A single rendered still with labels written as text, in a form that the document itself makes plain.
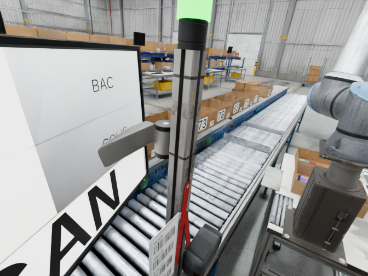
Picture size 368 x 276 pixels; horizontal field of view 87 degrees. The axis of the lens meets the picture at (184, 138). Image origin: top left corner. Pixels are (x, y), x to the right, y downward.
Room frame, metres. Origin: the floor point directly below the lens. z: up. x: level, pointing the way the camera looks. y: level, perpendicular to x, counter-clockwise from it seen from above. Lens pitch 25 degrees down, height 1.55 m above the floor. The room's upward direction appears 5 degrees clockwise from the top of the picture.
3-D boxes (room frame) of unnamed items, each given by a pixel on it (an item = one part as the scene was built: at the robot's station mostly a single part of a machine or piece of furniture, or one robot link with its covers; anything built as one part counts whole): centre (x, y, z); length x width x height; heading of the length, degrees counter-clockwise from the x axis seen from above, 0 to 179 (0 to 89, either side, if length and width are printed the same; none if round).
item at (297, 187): (1.07, -0.96, 0.80); 0.38 x 0.28 x 0.10; 60
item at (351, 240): (1.03, -0.96, 0.74); 1.00 x 0.58 x 0.03; 152
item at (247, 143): (1.71, -0.60, 0.76); 0.46 x 0.01 x 0.09; 56
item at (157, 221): (0.71, 0.07, 0.72); 0.52 x 0.05 x 0.05; 56
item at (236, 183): (1.20, -0.25, 0.72); 0.52 x 0.05 x 0.05; 56
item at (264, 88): (3.69, -1.37, 0.96); 0.39 x 0.29 x 0.17; 146
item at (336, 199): (0.72, -0.69, 0.91); 0.26 x 0.26 x 0.33; 62
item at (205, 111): (1.73, -0.06, 0.97); 0.39 x 0.29 x 0.17; 146
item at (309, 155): (1.34, -1.12, 0.80); 0.38 x 0.28 x 0.10; 65
